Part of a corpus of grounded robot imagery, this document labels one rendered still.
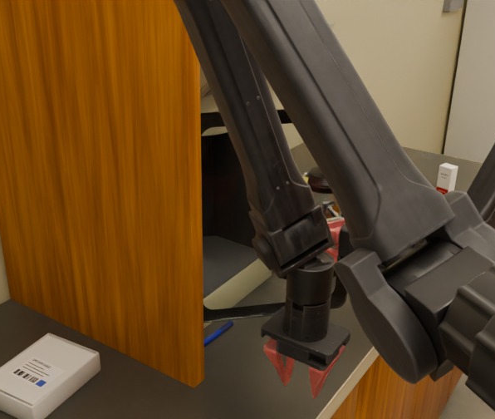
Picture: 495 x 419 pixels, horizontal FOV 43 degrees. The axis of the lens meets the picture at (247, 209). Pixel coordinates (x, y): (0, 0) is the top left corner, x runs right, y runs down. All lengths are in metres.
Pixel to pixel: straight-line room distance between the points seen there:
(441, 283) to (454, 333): 0.04
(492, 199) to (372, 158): 0.54
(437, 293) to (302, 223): 0.33
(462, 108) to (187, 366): 3.23
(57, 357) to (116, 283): 0.16
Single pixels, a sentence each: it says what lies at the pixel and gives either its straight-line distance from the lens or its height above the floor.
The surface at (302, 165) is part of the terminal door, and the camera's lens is 1.09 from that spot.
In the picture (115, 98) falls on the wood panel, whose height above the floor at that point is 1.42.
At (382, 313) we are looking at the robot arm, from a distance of 0.43.
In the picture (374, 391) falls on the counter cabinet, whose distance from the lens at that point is 1.48.
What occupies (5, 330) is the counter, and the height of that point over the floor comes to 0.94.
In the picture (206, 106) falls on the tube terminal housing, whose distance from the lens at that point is 1.08.
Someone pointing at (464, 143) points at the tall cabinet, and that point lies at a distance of 4.16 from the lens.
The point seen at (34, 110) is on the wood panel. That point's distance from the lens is 1.14.
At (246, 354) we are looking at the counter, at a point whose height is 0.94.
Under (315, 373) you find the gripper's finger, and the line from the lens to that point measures 0.82.
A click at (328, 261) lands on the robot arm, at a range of 0.77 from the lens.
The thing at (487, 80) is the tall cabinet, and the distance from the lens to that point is 4.04.
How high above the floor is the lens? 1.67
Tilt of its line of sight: 25 degrees down
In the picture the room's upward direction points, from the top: 1 degrees clockwise
